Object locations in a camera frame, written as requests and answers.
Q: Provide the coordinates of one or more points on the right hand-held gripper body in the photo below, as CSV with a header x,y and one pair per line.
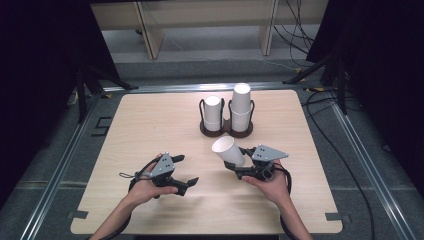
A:
x,y
266,153

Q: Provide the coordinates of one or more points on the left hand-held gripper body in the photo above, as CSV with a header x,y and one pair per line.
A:
x,y
163,166

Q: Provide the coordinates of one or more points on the white paper cup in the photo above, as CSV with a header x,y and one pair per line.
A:
x,y
230,153

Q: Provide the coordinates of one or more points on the dark brown double cup holder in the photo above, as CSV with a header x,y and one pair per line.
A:
x,y
227,129

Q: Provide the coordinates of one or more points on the short stack of white cups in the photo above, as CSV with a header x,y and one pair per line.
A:
x,y
212,113

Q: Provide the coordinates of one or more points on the person's left hand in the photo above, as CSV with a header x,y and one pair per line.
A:
x,y
146,191

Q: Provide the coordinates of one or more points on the person's right hand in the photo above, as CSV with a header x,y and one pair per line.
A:
x,y
275,188

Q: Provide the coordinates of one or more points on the tall stack of white cups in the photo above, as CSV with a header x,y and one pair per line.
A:
x,y
240,100

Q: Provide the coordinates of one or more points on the black metal stand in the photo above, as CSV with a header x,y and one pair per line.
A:
x,y
81,96
341,93

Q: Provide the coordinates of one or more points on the light wooden shelf unit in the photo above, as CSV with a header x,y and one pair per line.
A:
x,y
206,13

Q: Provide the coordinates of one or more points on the black curtain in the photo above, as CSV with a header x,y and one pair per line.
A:
x,y
36,83
383,66

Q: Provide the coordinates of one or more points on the silver metal floor rail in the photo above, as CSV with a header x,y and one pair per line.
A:
x,y
373,173
56,176

